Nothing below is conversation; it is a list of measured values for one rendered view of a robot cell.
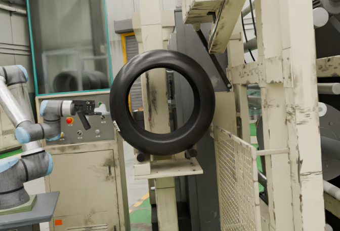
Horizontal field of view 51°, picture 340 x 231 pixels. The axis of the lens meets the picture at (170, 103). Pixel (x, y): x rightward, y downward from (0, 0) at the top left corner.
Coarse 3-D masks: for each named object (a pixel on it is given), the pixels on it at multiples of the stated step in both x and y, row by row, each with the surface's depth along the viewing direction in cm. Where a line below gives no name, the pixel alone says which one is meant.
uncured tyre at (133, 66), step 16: (128, 64) 189; (144, 64) 186; (160, 64) 186; (176, 64) 187; (192, 64) 189; (128, 80) 186; (192, 80) 215; (208, 80) 191; (112, 96) 188; (128, 96) 214; (208, 96) 189; (112, 112) 189; (128, 112) 214; (192, 112) 216; (208, 112) 189; (128, 128) 187; (192, 128) 189; (144, 144) 188; (160, 144) 188; (176, 144) 189; (192, 144) 193
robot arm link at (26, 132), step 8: (0, 72) 220; (0, 80) 215; (0, 88) 209; (0, 96) 206; (8, 96) 205; (8, 104) 201; (16, 104) 202; (8, 112) 198; (16, 112) 196; (24, 112) 201; (16, 120) 193; (24, 120) 193; (16, 128) 188; (24, 128) 188; (32, 128) 190; (40, 128) 192; (16, 136) 190; (24, 136) 186; (32, 136) 189; (40, 136) 192
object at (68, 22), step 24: (48, 0) 254; (72, 0) 254; (96, 0) 255; (48, 24) 254; (72, 24) 255; (96, 24) 256; (48, 48) 255; (72, 48) 256; (96, 48) 257; (48, 72) 256; (72, 72) 257; (96, 72) 258
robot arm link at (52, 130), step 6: (48, 120) 194; (54, 120) 195; (60, 120) 199; (42, 126) 193; (48, 126) 195; (54, 126) 196; (60, 126) 199; (48, 132) 194; (54, 132) 197; (60, 132) 200; (48, 138) 198; (54, 138) 198
